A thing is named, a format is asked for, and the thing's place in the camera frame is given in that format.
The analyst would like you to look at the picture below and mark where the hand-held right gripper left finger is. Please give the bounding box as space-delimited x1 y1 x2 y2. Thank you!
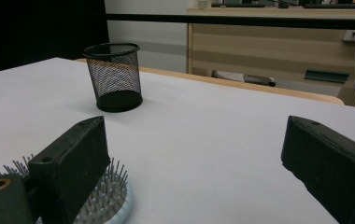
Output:
28 115 111 224

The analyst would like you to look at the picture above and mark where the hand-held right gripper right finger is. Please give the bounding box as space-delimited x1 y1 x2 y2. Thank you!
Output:
280 115 355 224

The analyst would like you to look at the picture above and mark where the light blue hairbrush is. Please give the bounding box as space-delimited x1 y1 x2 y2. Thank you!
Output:
0 153 135 224

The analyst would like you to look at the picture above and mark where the black mesh pen holder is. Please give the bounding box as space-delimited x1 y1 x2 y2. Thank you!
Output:
82 42 144 113

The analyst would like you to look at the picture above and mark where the grey and black device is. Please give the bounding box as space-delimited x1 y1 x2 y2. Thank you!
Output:
212 69 277 88

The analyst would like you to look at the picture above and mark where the light wooden desk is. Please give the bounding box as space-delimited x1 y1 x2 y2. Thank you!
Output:
186 7 355 107

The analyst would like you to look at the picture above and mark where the black curtain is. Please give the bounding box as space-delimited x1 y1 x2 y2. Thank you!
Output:
0 0 110 77

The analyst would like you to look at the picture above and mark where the white cabinet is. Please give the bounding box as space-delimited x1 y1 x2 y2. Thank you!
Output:
104 0 192 75

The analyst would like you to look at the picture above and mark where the black keyboard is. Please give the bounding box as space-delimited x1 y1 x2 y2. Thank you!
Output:
210 2 266 9
302 2 355 10

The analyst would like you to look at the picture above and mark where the green drawer handle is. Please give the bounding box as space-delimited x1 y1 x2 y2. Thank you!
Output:
304 68 350 84

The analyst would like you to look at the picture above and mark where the black horizontal frame bar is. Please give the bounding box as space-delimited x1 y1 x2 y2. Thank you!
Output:
105 13 355 31

